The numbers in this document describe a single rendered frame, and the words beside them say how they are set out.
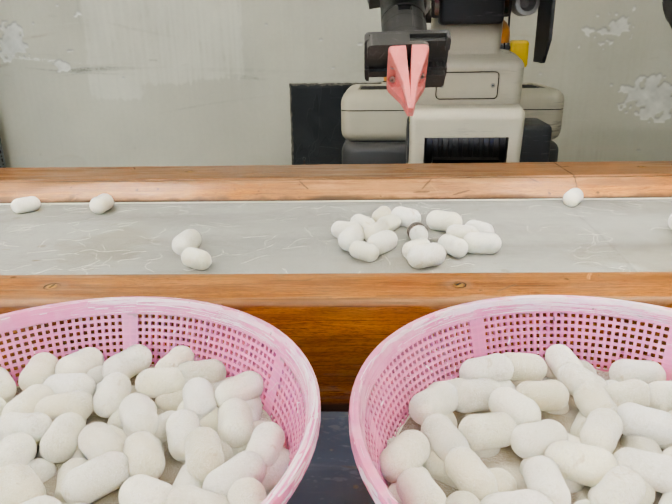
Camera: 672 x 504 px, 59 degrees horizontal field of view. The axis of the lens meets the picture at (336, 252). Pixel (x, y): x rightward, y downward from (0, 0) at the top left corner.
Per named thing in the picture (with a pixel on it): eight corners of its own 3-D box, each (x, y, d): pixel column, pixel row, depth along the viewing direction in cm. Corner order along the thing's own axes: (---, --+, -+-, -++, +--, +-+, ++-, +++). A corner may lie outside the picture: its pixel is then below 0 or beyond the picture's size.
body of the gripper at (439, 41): (452, 39, 69) (446, -1, 73) (364, 42, 69) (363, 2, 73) (445, 82, 74) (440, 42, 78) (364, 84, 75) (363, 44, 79)
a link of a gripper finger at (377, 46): (434, 89, 65) (428, 32, 70) (368, 91, 65) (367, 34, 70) (428, 132, 71) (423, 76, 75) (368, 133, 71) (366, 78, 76)
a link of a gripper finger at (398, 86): (456, 89, 65) (448, 31, 69) (390, 90, 65) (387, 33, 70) (449, 131, 70) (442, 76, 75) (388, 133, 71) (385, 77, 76)
